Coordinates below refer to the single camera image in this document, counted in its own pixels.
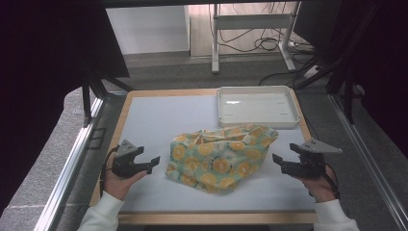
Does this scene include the person's left hand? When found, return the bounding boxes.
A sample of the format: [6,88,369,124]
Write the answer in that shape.
[102,167,149,202]

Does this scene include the pale blue table mat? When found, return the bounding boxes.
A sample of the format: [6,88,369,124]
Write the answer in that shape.
[119,94,318,214]

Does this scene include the green yellow floral cloth bag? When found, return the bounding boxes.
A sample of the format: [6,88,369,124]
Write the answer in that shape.
[165,123,280,194]

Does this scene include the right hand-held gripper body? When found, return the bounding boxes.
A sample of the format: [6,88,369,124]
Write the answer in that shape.
[281,138,344,180]

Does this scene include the black curtain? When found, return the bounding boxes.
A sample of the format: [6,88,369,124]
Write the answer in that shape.
[293,0,408,159]
[0,0,131,217]

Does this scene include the wooden table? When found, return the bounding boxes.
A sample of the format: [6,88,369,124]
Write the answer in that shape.
[89,88,319,225]

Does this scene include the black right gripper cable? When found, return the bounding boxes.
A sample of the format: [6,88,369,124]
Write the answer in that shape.
[321,163,342,200]

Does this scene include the aluminium rail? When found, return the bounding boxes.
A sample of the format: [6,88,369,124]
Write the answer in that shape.
[329,92,408,231]
[33,90,129,231]

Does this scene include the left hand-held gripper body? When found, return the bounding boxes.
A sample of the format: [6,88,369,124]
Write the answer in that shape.
[111,139,146,180]

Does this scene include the black metal stand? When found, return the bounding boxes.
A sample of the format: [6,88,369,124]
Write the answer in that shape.
[81,71,135,128]
[293,3,381,125]

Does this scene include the white panel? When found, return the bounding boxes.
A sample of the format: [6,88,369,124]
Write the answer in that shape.
[105,5,191,56]

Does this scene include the person's right hand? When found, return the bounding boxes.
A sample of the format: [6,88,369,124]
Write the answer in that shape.
[293,167,339,204]

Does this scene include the white metal desk frame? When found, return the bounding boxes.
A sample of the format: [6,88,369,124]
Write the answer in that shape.
[210,2,302,75]

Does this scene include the white power strip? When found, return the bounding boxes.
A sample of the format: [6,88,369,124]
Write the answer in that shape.
[302,64,322,80]

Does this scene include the tangle of black floor cables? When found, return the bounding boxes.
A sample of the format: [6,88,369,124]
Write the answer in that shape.
[217,3,317,88]

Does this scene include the white plastic tray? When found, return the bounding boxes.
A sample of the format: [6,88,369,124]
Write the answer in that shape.
[216,85,302,130]

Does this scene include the black floor bracket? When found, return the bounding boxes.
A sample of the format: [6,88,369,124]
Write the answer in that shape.
[86,127,107,151]

